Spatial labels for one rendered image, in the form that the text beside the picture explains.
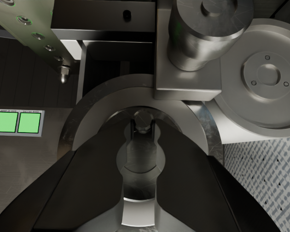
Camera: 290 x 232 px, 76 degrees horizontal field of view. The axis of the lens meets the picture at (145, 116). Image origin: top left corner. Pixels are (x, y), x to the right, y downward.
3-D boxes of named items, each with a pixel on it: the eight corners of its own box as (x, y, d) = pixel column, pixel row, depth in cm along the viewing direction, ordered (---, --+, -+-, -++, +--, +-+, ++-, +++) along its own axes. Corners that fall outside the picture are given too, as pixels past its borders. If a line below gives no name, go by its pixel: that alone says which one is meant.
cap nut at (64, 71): (68, 66, 50) (66, 82, 49) (73, 72, 54) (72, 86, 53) (55, 65, 50) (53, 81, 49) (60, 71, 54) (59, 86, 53)
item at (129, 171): (83, 196, 14) (100, 99, 15) (90, 190, 16) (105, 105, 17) (183, 209, 14) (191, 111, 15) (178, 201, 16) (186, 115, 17)
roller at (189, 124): (206, 87, 17) (212, 228, 14) (168, 125, 42) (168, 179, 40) (77, 84, 17) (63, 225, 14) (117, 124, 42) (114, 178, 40)
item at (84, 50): (96, -55, 21) (81, 102, 18) (121, 52, 44) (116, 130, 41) (92, -55, 21) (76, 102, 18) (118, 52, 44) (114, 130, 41)
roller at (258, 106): (324, 19, 19) (345, 140, 16) (220, 95, 44) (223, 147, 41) (204, 15, 19) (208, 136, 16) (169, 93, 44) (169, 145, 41)
